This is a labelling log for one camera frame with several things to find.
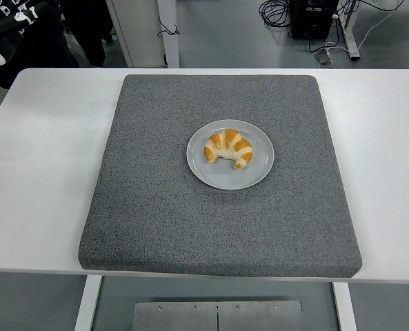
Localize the golden croissant bread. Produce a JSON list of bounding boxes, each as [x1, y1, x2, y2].
[[203, 128, 254, 170]]

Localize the grey round plate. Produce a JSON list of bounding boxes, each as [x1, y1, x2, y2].
[[186, 119, 276, 191]]

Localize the grey speckled mat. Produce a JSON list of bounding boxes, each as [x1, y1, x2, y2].
[[77, 73, 363, 279]]

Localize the beige cabinet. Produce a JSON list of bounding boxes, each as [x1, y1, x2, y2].
[[106, 0, 167, 68]]

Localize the grey power adapter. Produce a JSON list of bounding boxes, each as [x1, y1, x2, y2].
[[314, 48, 335, 66]]

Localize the black computer tower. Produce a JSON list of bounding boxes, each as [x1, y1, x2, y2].
[[289, 0, 339, 39]]

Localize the white table leg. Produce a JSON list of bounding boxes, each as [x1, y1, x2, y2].
[[73, 275, 103, 331], [331, 281, 359, 331]]

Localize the white desk leg with foot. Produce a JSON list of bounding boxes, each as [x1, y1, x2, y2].
[[338, 0, 361, 61]]

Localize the person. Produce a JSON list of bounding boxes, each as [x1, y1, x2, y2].
[[0, 0, 114, 90]]

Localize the thin black floor cable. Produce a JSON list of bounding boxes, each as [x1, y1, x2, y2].
[[157, 17, 181, 38]]

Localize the coiled black cables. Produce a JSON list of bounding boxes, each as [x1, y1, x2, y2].
[[258, 0, 293, 28]]

